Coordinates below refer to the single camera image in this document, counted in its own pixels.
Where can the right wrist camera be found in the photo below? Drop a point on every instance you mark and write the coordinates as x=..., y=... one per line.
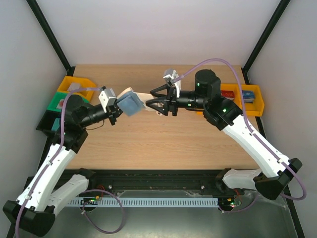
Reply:
x=173, y=79

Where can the yellow bin with red cards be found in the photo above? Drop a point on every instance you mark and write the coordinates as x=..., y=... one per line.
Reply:
x=235, y=89

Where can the white slotted cable duct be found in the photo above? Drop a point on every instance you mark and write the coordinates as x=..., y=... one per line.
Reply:
x=146, y=202

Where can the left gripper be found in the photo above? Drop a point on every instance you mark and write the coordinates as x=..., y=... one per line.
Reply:
x=113, y=111

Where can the yellow bin far left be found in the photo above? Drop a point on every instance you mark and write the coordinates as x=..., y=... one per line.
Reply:
x=85, y=83

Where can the white card holder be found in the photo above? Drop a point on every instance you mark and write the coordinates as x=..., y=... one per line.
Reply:
x=131, y=102

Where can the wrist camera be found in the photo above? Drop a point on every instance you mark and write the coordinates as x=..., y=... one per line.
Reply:
x=173, y=79
x=107, y=98

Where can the teal holder in black bin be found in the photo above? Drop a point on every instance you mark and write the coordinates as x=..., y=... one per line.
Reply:
x=56, y=124

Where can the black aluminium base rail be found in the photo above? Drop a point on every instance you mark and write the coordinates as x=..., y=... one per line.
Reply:
x=205, y=182

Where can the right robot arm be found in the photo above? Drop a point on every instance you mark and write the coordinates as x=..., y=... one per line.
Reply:
x=275, y=169

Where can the right black frame post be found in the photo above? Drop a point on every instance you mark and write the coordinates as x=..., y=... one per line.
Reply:
x=274, y=19

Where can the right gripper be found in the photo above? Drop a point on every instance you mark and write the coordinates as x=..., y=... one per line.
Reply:
x=171, y=101

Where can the green bin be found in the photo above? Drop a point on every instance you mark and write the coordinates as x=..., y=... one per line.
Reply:
x=56, y=98

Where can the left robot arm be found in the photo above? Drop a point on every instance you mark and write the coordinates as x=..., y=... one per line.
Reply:
x=37, y=207

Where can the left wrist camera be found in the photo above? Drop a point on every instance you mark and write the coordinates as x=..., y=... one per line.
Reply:
x=107, y=98

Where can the black frame post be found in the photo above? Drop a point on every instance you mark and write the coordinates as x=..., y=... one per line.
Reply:
x=274, y=19
x=36, y=10

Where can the blue card stack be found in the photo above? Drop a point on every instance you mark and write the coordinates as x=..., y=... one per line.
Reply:
x=248, y=96

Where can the grey holder in yellow bin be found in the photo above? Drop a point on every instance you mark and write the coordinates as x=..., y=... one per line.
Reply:
x=73, y=86

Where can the left black frame post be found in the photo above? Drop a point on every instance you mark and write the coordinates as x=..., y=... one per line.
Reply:
x=36, y=10

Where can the red card stack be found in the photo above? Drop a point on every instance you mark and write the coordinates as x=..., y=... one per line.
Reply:
x=228, y=94

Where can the holder with red card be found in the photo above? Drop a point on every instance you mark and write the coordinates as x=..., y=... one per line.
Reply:
x=60, y=104

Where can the yellow bin with blue cards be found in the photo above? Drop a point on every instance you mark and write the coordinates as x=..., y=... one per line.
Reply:
x=256, y=107

